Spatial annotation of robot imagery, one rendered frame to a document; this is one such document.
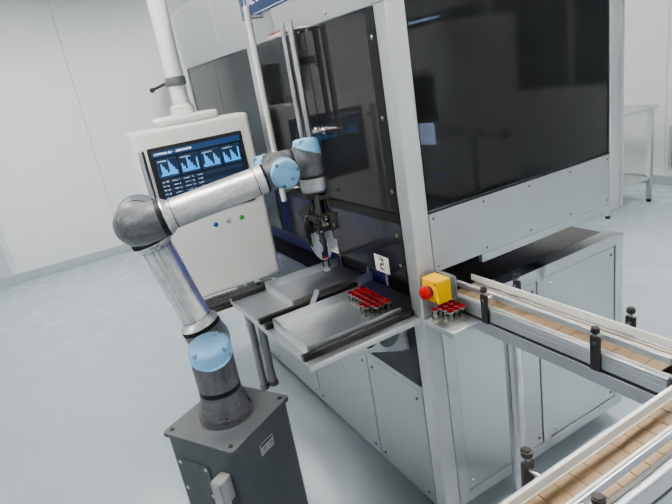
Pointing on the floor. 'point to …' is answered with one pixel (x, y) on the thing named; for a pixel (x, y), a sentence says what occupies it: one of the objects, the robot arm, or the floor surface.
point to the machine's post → (416, 235)
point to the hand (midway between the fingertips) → (323, 253)
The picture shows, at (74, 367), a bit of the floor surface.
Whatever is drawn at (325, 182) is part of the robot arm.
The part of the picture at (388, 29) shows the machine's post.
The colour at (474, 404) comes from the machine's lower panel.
